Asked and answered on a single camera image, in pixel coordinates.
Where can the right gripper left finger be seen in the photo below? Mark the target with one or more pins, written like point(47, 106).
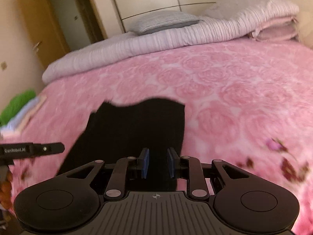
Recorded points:
point(131, 167)

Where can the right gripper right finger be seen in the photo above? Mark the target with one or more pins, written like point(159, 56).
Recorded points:
point(180, 167)

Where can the black knit skirt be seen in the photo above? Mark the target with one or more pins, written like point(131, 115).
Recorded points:
point(115, 132)

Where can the person left hand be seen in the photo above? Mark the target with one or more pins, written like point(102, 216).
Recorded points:
point(6, 191)

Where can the green folded towel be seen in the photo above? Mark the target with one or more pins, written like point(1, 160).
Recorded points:
point(15, 105)

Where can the pink floral bed blanket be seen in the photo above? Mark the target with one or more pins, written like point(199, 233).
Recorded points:
point(248, 103)

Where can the wooden door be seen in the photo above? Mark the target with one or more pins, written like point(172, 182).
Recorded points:
point(47, 38)

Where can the grey checked small pillow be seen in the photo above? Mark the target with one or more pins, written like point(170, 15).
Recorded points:
point(162, 20)

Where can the lilac striped folded quilt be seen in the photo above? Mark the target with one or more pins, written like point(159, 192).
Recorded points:
point(223, 21)

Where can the pink folded sheets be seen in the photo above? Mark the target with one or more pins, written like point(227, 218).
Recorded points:
point(276, 29)

